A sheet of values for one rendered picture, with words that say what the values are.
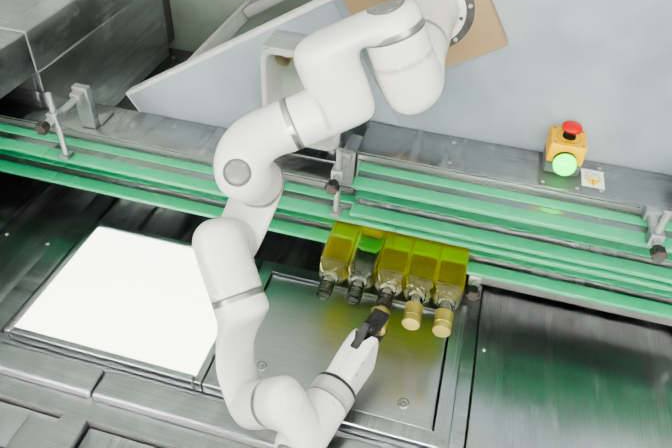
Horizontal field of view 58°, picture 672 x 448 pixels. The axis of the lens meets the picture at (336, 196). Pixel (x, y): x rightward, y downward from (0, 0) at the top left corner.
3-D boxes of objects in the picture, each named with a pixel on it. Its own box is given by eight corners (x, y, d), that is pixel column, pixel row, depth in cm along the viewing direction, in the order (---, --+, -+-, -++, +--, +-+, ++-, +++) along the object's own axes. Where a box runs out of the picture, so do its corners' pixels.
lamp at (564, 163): (549, 167, 124) (549, 176, 121) (555, 149, 121) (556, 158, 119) (572, 172, 123) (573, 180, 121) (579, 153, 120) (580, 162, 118)
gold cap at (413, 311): (404, 310, 118) (399, 328, 115) (406, 298, 115) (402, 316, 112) (422, 314, 117) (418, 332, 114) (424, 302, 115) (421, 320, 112)
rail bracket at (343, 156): (337, 192, 135) (322, 229, 125) (341, 128, 124) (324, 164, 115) (351, 194, 134) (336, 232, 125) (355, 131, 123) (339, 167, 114)
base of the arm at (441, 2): (384, -26, 113) (366, 6, 102) (450, -49, 108) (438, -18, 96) (412, 49, 121) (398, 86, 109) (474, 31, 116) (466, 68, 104)
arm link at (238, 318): (273, 281, 96) (318, 413, 93) (231, 298, 105) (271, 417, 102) (228, 297, 90) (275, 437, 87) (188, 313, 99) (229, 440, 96)
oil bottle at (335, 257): (342, 216, 139) (316, 284, 124) (343, 197, 136) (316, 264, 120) (366, 221, 138) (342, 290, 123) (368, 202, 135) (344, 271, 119)
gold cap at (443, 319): (434, 317, 117) (430, 335, 114) (435, 305, 115) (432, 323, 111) (452, 321, 116) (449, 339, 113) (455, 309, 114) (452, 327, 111)
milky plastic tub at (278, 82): (276, 119, 143) (263, 139, 137) (274, 29, 129) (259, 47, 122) (348, 132, 140) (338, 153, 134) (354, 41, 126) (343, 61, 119)
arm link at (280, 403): (230, 405, 93) (264, 401, 86) (270, 355, 100) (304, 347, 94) (291, 474, 96) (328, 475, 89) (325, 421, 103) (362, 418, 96)
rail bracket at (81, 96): (98, 116, 153) (43, 168, 137) (83, 55, 143) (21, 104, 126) (115, 120, 153) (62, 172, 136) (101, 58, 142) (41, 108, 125)
